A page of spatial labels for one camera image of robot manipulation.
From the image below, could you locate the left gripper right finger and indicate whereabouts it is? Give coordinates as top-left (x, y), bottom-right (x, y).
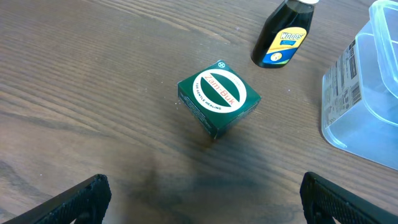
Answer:
top-left (300, 172), bottom-right (397, 224)

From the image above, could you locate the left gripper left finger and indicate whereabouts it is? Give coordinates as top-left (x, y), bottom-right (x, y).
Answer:
top-left (4, 174), bottom-right (111, 224)

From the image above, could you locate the green Zam-Buk box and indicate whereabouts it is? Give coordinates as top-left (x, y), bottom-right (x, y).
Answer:
top-left (177, 60), bottom-right (261, 139)

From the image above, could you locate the dark syrup bottle white cap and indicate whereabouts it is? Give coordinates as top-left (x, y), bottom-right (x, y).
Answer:
top-left (251, 0), bottom-right (318, 68)

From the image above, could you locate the clear plastic container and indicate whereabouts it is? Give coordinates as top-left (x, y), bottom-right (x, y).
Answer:
top-left (321, 1), bottom-right (397, 169)

